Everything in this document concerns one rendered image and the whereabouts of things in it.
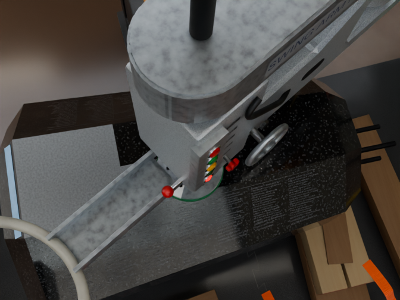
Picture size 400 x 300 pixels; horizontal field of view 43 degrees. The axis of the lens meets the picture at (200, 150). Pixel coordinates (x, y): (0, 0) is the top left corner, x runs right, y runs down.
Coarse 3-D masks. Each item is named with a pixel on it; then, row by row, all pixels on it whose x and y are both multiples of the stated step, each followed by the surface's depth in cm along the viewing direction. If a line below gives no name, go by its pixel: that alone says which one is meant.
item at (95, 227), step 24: (144, 168) 142; (120, 192) 139; (144, 192) 140; (72, 216) 132; (96, 216) 137; (120, 216) 137; (144, 216) 137; (48, 240) 131; (72, 240) 134; (96, 240) 135
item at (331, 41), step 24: (360, 0) 114; (336, 24) 117; (360, 24) 140; (312, 48) 119; (336, 48) 133; (288, 72) 118; (312, 72) 134; (264, 96) 117; (288, 96) 135; (264, 120) 136
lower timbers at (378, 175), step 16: (368, 144) 251; (384, 160) 249; (368, 176) 246; (384, 176) 247; (368, 192) 246; (384, 192) 244; (384, 208) 242; (384, 224) 239; (384, 240) 244; (304, 256) 233; (304, 272) 238; (352, 288) 228
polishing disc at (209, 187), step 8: (160, 160) 163; (216, 176) 162; (208, 184) 161; (216, 184) 162; (184, 192) 160; (192, 192) 160; (200, 192) 160; (208, 192) 161; (184, 200) 161; (192, 200) 161
